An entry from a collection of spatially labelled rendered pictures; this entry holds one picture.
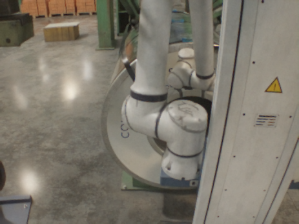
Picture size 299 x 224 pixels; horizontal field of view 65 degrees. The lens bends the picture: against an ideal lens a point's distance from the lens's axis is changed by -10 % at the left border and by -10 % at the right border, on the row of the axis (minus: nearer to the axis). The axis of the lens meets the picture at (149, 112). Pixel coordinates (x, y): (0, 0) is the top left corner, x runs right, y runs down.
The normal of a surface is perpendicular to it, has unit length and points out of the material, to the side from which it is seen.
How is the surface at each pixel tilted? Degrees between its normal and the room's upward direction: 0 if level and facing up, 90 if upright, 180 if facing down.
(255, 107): 90
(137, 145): 90
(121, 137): 90
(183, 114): 9
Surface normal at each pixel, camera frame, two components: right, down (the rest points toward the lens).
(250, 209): -0.10, 0.50
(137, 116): -0.48, 0.29
